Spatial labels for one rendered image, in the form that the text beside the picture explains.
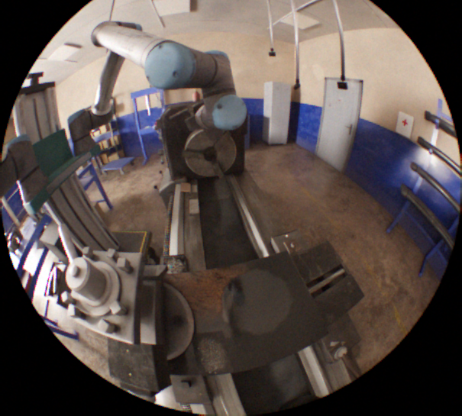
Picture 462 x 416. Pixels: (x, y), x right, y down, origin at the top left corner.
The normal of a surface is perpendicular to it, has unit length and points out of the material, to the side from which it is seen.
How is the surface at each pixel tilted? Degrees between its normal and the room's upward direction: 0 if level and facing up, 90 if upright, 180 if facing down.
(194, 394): 0
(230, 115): 87
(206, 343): 0
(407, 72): 90
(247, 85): 90
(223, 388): 0
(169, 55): 92
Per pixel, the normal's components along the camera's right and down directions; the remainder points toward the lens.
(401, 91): -0.97, 0.14
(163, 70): -0.33, 0.58
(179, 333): -0.02, -0.83
